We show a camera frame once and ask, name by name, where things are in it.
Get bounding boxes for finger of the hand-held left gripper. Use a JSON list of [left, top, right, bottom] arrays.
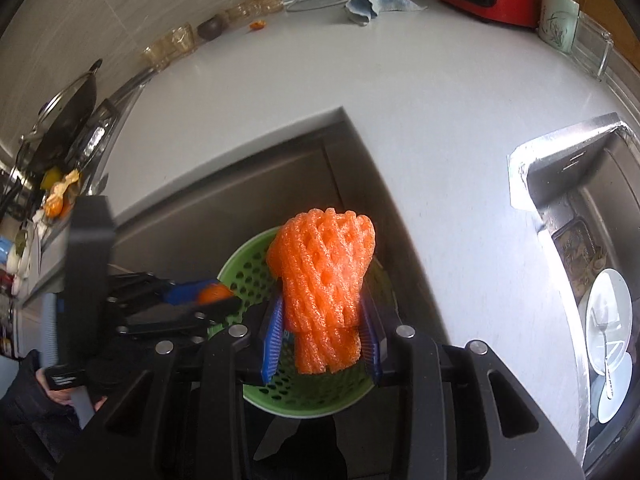
[[107, 272, 236, 307], [117, 297, 242, 337]]

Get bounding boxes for metal spoon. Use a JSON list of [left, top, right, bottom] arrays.
[[590, 310, 622, 397]]

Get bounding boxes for small orange peel piece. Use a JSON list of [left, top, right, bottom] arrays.
[[197, 282, 236, 306]]

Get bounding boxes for orange foam fruit net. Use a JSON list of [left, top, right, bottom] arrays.
[[265, 207, 377, 376]]

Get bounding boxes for large white plate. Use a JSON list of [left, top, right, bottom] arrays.
[[585, 267, 633, 376]]

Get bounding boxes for person's left hand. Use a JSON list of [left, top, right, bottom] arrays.
[[36, 370, 77, 414]]

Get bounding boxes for small white plate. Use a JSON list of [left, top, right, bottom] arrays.
[[592, 355, 633, 423]]

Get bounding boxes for dark tray in sink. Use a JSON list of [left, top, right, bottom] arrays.
[[550, 217, 608, 301]]

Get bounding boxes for black wok with lid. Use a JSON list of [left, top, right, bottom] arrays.
[[17, 58, 103, 161]]

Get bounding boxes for pile of orange peels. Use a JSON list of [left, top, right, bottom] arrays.
[[32, 169, 83, 221]]

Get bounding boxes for blue cloth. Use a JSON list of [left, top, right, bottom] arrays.
[[344, 0, 428, 25]]

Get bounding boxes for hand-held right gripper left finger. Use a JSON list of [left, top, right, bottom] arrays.
[[55, 292, 286, 480]]

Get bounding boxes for white printed mug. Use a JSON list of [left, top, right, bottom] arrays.
[[537, 0, 581, 56]]

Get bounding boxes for clear glass container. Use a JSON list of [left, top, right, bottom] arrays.
[[570, 10, 615, 80]]

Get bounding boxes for person's left forearm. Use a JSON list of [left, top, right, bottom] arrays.
[[0, 350, 83, 480]]

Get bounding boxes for steel kitchen sink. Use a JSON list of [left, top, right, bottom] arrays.
[[507, 112, 640, 480]]

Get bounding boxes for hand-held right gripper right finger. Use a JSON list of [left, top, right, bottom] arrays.
[[360, 290, 586, 480]]

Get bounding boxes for green perforated plastic basket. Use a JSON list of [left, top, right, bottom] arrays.
[[207, 225, 401, 418]]

